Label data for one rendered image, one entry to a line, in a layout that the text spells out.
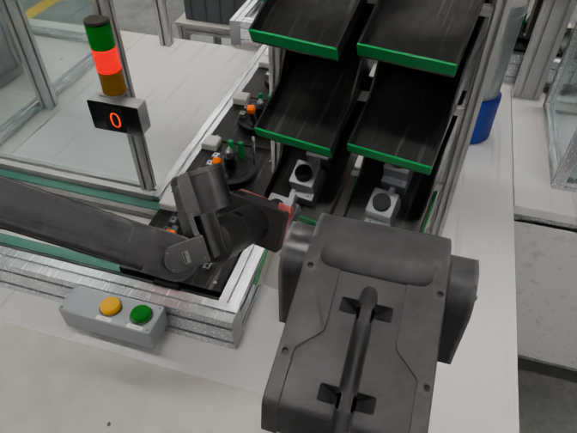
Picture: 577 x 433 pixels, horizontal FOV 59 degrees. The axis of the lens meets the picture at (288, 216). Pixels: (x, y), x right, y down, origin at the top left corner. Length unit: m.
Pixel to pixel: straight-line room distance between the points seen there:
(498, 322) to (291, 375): 1.03
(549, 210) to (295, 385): 1.37
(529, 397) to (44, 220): 1.92
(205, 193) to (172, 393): 0.55
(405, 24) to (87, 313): 0.81
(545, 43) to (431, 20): 1.23
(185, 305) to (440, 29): 0.71
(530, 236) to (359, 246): 1.38
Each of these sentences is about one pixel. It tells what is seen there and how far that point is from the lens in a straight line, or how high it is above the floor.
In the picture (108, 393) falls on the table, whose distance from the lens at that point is 1.15.
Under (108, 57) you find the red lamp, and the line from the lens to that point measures 1.13.
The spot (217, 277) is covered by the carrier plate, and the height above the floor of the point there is 0.97.
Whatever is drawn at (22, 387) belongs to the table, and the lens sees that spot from 1.22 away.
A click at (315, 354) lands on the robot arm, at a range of 0.25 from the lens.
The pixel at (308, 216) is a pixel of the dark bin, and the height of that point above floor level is 1.20.
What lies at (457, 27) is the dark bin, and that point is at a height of 1.54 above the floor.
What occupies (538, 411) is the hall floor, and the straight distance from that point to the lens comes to 2.22.
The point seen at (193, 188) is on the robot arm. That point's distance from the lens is 0.67.
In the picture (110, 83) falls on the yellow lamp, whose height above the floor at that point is 1.29.
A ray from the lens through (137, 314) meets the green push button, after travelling 1.09.
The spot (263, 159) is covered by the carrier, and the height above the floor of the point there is 0.97.
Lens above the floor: 1.83
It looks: 44 degrees down
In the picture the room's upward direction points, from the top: straight up
